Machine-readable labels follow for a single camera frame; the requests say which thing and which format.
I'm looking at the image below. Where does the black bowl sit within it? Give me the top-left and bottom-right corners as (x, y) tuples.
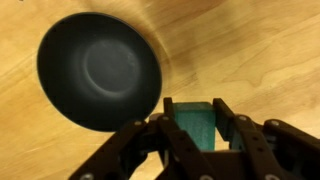
(36, 12), (163, 133)

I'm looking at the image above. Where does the small green block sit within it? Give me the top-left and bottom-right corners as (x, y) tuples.
(173, 101), (218, 152)

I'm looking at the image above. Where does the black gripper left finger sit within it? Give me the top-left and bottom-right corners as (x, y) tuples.
(68, 97), (218, 180)

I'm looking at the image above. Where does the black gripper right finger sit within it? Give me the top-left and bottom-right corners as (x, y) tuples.
(212, 97), (320, 180)

